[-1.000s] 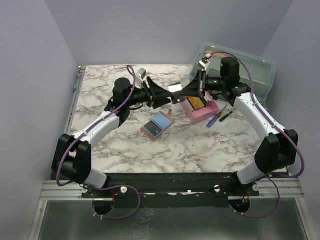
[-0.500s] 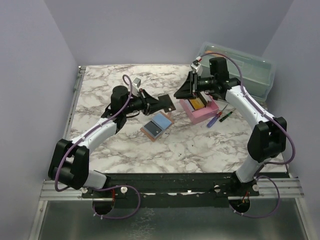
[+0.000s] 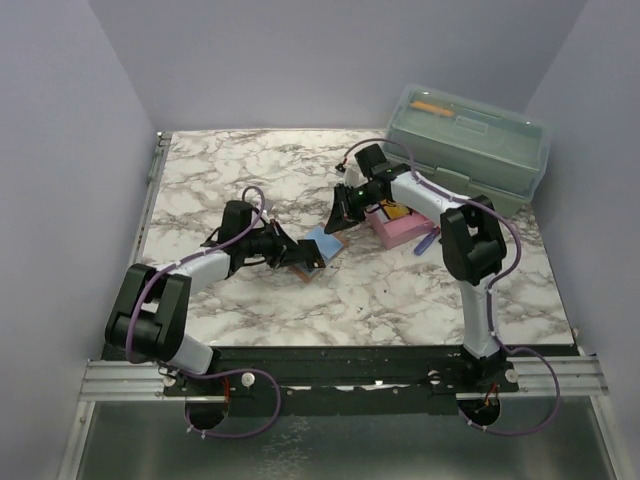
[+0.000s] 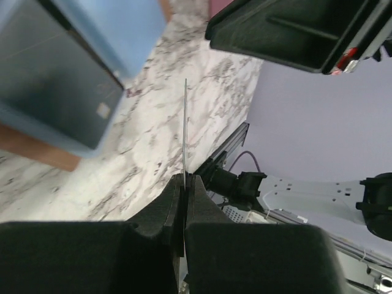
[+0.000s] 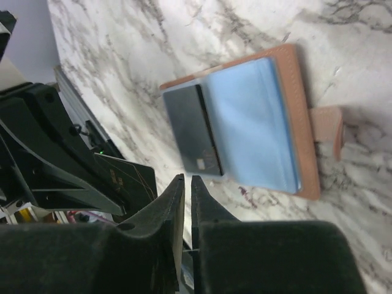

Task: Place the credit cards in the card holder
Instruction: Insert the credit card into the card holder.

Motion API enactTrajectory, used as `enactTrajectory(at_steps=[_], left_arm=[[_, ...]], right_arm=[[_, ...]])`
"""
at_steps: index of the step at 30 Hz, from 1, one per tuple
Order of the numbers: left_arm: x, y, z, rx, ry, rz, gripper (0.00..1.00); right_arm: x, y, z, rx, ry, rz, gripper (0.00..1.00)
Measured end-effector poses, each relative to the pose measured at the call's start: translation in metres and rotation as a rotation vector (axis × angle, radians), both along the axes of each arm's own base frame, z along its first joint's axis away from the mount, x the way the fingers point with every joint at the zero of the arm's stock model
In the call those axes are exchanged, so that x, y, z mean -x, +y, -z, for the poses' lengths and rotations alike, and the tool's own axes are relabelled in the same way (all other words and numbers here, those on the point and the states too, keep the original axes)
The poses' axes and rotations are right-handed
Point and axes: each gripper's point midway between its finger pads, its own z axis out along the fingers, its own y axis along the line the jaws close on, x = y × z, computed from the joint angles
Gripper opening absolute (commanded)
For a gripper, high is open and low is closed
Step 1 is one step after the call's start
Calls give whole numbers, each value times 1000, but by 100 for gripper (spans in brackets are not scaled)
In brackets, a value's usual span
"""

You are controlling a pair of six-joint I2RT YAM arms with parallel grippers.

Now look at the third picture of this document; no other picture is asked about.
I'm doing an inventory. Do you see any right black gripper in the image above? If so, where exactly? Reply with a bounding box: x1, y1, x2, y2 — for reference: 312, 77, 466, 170
325, 183, 385, 235

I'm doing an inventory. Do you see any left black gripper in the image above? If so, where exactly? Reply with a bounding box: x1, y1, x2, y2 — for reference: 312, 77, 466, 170
241, 218, 312, 269

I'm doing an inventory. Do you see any tan leather card holder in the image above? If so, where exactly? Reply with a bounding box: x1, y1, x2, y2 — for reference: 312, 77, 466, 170
290, 224, 348, 283

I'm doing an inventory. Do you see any gold credit card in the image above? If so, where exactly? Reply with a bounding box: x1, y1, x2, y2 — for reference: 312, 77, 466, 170
376, 201, 412, 223

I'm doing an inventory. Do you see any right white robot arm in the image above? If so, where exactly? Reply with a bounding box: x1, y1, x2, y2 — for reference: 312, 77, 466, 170
325, 138, 507, 392

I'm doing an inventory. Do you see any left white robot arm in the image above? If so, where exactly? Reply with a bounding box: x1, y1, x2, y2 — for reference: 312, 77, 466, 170
105, 200, 325, 395

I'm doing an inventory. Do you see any pink card box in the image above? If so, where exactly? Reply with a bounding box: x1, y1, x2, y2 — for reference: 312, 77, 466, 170
366, 203, 435, 250

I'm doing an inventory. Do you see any red blue screwdriver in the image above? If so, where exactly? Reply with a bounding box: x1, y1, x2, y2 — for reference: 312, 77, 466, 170
413, 228, 440, 256

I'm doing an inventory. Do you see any orange tool inside toolbox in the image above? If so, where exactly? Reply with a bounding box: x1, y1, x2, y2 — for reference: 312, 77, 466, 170
409, 101, 455, 117

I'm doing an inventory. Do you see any green plastic toolbox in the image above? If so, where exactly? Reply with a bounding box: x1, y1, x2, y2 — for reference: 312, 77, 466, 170
382, 85, 552, 217

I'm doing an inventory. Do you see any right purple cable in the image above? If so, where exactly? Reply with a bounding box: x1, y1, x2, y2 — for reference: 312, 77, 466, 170
335, 138, 561, 436

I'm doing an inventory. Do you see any aluminium mounting rail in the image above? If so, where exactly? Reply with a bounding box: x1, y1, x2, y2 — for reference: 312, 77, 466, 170
80, 356, 609, 402

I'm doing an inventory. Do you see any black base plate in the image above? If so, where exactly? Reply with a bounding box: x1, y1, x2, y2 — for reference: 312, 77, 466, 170
102, 344, 584, 416

